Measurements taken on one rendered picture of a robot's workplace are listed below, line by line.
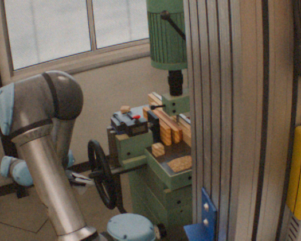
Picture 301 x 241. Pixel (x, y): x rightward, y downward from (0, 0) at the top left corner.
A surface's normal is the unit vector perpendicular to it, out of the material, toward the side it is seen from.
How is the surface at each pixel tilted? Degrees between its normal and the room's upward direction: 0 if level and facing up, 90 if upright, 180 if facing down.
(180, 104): 90
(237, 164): 90
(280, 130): 90
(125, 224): 7
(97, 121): 90
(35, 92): 52
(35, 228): 0
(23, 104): 61
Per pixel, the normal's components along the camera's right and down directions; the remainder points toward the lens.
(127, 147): 0.40, 0.38
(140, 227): 0.03, -0.93
